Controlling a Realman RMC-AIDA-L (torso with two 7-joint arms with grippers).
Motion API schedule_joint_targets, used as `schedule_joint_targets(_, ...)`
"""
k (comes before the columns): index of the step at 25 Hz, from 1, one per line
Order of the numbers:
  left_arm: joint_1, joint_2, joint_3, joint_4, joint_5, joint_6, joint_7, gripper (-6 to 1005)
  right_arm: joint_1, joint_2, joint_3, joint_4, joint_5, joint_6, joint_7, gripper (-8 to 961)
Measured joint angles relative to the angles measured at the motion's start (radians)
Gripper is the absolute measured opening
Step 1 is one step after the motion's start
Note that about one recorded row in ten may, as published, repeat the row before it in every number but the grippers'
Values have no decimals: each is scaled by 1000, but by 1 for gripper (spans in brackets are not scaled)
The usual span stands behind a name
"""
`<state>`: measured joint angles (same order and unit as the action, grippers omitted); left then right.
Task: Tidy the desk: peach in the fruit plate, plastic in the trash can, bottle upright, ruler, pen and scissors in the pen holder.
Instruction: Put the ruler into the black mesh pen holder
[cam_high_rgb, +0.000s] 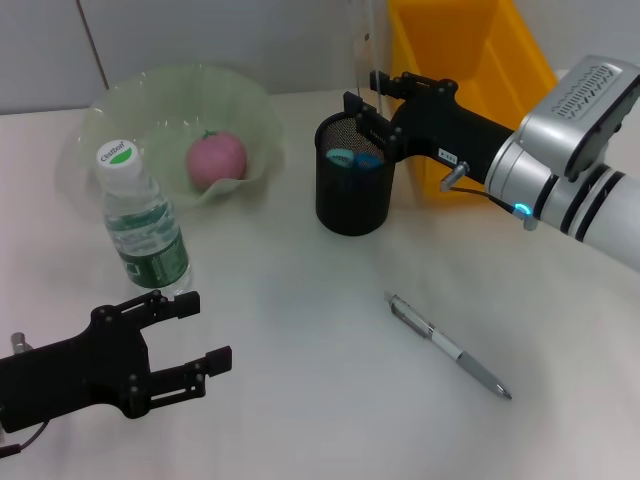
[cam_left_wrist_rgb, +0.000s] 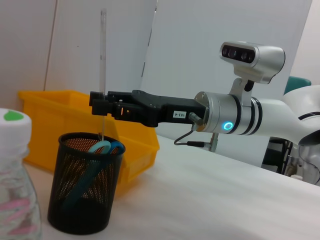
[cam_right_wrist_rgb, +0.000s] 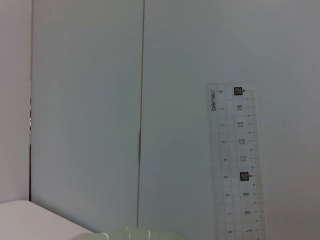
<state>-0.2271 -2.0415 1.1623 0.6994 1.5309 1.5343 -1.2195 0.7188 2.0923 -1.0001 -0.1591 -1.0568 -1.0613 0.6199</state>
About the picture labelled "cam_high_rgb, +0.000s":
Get blue capped scissors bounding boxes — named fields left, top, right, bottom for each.
left=324, top=148, right=382, bottom=173

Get black mesh pen holder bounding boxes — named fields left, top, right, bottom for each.
left=313, top=110, right=401, bottom=237

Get grey clear ballpoint pen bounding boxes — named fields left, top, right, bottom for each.
left=383, top=292, right=514, bottom=402

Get pink peach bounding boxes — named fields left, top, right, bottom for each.
left=186, top=129, right=249, bottom=190

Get yellow plastic bin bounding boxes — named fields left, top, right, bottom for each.
left=388, top=0, right=560, bottom=199

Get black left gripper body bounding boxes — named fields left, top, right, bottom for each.
left=0, top=301, right=152, bottom=435

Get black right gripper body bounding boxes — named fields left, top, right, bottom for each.
left=388, top=81, right=517, bottom=185

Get clear green-label water bottle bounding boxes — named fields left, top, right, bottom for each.
left=96, top=139, right=194, bottom=297

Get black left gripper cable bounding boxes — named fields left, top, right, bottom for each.
left=0, top=418, right=52, bottom=457

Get translucent green fruit plate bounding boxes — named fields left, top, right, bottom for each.
left=54, top=62, right=286, bottom=211

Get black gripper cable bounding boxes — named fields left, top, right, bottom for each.
left=0, top=418, right=52, bottom=457
left=439, top=180, right=522, bottom=215

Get clear plastic ruler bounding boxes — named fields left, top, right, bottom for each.
left=352, top=0, right=386, bottom=120

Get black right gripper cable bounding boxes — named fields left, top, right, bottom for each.
left=439, top=180, right=522, bottom=215

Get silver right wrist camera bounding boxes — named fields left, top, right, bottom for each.
left=519, top=53, right=640, bottom=182

